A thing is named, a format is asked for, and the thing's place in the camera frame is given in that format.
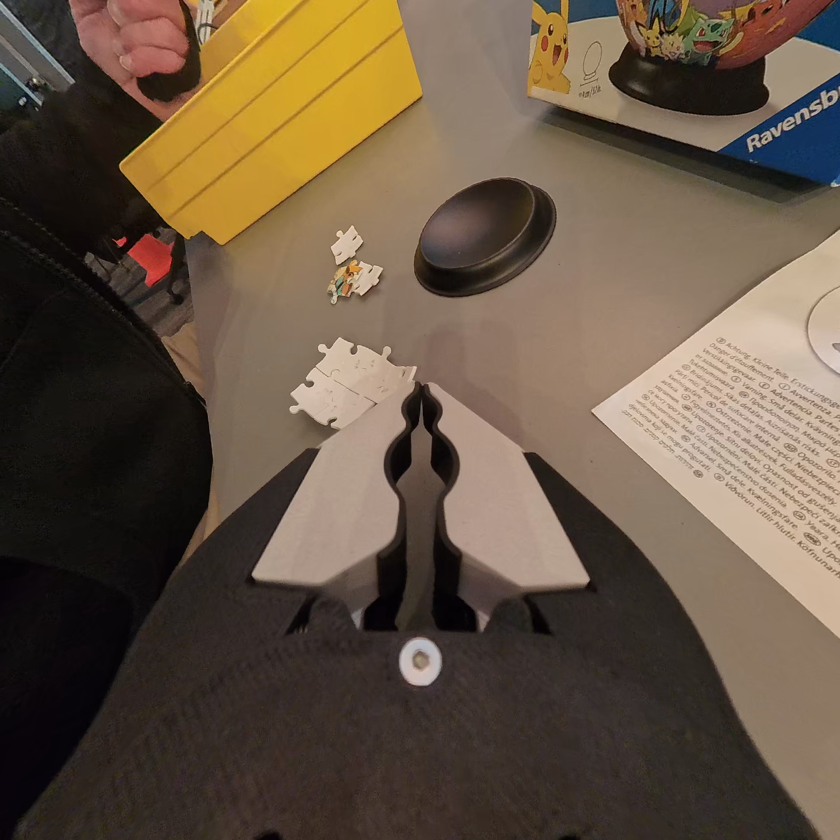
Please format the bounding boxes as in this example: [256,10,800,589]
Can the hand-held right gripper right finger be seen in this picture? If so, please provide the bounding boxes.
[421,382,592,632]

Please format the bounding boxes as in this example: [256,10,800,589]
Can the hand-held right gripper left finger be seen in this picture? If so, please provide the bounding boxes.
[251,382,422,630]

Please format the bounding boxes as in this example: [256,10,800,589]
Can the yellow plastic bin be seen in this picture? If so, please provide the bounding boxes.
[119,0,423,245]

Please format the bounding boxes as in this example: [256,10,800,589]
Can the joined white puzzle section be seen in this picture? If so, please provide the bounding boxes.
[289,336,418,431]

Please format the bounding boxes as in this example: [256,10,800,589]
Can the colourful printed puzzle piece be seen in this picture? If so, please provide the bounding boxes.
[327,259,368,304]

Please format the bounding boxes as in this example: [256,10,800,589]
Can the person's left forearm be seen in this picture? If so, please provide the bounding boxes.
[0,59,178,263]

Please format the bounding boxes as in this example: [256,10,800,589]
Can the black round puzzle stand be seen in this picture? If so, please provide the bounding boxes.
[413,177,557,298]

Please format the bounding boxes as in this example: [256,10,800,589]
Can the printed puzzle box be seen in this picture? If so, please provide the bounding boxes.
[527,0,840,186]

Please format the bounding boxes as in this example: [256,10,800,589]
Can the person's left hand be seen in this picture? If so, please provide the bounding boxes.
[69,0,206,123]

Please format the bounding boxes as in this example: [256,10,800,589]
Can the red floor object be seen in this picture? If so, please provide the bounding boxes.
[125,233,175,288]

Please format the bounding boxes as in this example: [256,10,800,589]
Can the person's beige trousers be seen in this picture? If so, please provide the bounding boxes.
[161,327,222,529]

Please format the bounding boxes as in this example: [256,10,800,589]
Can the white instruction sheet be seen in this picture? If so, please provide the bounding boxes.
[592,230,840,641]

